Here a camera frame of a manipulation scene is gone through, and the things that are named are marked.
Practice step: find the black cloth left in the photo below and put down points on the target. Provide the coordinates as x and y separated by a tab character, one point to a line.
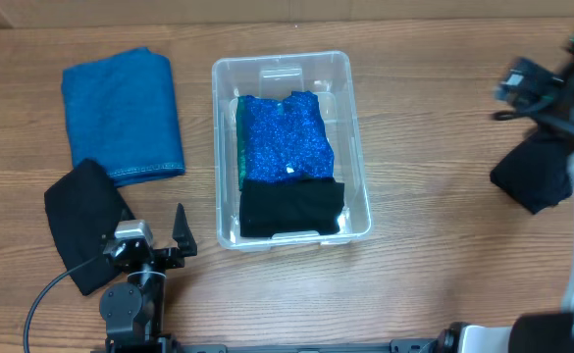
82	208

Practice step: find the folded blue towel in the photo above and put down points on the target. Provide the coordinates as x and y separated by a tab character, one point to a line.
121	112

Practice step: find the black garment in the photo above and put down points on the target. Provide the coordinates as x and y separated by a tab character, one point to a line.
269	208
534	173

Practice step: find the clear plastic container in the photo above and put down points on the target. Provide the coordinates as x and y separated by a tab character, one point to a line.
326	74

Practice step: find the cardboard backdrop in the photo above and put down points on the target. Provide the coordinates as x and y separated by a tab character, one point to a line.
80	13

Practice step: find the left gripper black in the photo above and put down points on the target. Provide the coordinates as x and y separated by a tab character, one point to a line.
186	244

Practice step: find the blue sequin garment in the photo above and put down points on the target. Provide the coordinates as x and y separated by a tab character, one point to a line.
282	140

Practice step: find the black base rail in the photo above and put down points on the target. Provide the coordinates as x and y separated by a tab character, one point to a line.
306	347

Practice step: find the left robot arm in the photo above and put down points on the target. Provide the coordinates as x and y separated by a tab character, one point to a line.
133	310

